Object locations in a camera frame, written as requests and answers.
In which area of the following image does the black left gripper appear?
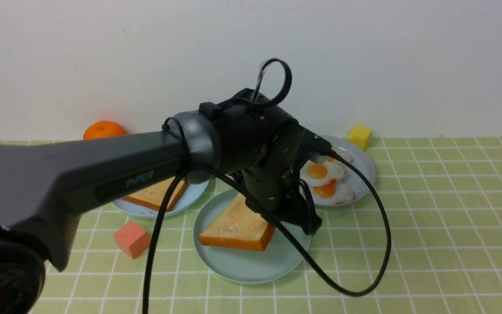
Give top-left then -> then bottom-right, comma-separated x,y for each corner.
239,126 -> 332,235

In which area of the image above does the fried egg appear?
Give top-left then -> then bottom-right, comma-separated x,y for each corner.
310,181 -> 356,206
300,161 -> 346,187
327,147 -> 354,166

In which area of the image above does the toast slice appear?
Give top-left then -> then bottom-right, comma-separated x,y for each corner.
198,194 -> 276,252
123,177 -> 189,212

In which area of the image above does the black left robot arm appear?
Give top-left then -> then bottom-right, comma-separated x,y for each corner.
0,88 -> 322,314

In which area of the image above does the teal centre plate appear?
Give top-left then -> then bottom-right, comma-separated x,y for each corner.
193,189 -> 303,284

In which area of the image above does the light blue left plate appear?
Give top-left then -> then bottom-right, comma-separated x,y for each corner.
112,181 -> 209,219

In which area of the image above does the grey right plate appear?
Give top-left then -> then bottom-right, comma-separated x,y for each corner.
308,136 -> 376,208

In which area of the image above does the yellow cube block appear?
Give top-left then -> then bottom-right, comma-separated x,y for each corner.
348,124 -> 373,150

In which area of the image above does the salmon red cube block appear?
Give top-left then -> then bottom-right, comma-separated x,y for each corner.
114,221 -> 151,259

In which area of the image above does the orange fruit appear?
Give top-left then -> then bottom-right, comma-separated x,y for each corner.
82,121 -> 127,140

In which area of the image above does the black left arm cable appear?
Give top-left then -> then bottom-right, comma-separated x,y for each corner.
141,58 -> 392,314

